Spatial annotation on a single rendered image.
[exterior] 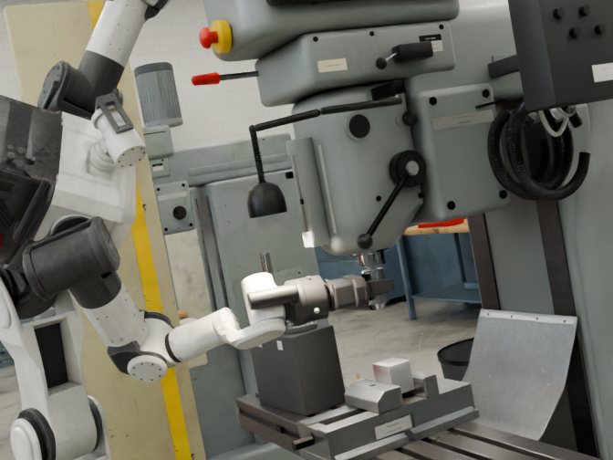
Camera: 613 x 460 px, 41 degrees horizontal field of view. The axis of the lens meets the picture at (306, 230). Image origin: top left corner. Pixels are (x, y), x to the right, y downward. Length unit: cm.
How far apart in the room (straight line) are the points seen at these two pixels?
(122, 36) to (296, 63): 46
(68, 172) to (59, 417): 58
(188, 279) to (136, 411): 681
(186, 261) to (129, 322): 842
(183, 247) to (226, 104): 230
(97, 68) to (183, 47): 948
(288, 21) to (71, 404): 98
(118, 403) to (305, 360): 146
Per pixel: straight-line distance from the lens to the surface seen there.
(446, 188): 164
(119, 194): 165
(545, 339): 185
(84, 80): 182
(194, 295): 1009
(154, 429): 335
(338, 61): 155
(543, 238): 182
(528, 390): 185
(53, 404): 193
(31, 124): 169
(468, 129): 168
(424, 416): 169
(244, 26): 152
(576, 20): 156
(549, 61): 150
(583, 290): 179
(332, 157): 157
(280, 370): 201
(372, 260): 165
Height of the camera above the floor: 146
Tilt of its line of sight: 3 degrees down
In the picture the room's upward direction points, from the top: 10 degrees counter-clockwise
